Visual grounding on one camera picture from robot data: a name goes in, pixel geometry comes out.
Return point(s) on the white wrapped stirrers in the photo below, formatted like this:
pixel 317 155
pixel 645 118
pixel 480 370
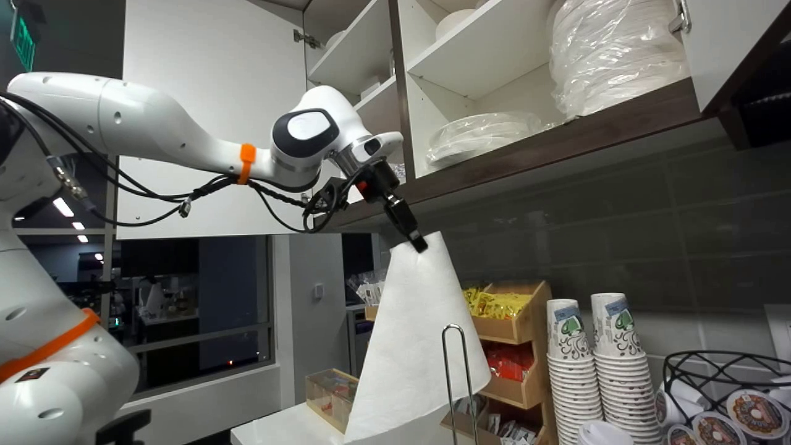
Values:
pixel 369 291

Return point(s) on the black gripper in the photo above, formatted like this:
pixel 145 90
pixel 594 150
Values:
pixel 381 186

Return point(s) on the white cabinet door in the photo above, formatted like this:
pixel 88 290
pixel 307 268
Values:
pixel 215 49

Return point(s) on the large wrapped plate stack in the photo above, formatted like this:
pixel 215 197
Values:
pixel 609 56

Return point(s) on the white bowl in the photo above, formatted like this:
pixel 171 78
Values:
pixel 458 23

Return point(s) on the brown coffee pod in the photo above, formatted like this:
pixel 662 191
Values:
pixel 719 431
pixel 682 436
pixel 758 412

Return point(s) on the white plastic lids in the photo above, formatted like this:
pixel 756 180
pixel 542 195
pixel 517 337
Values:
pixel 603 432

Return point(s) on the black overhead appliance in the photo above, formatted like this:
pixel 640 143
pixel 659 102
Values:
pixel 762 100

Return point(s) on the yellow packets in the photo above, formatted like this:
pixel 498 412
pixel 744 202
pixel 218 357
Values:
pixel 498 306

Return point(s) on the white wall cabinet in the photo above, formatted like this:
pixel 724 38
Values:
pixel 495 61

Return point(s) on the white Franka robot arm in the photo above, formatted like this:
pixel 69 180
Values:
pixel 124 113

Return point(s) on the printed paper cup stack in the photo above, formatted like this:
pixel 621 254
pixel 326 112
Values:
pixel 626 385
pixel 572 385

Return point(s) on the green sign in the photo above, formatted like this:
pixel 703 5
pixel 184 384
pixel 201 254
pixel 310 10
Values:
pixel 27 45

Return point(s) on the wooden condiment organizer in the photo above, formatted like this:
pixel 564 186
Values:
pixel 520 328

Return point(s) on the red packets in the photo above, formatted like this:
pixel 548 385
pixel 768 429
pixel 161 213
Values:
pixel 507 362

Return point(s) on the brown white sachets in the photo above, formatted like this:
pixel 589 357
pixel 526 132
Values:
pixel 515 431

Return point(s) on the wooden tea box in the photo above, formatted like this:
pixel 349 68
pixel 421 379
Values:
pixel 329 395

